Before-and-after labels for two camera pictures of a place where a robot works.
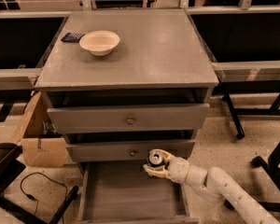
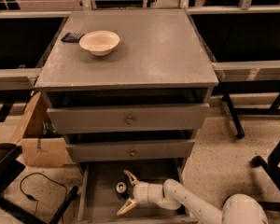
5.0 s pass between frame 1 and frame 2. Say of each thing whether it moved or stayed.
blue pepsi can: moved
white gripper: moved
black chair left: stayed
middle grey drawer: stayed
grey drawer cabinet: stayed
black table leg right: stayed
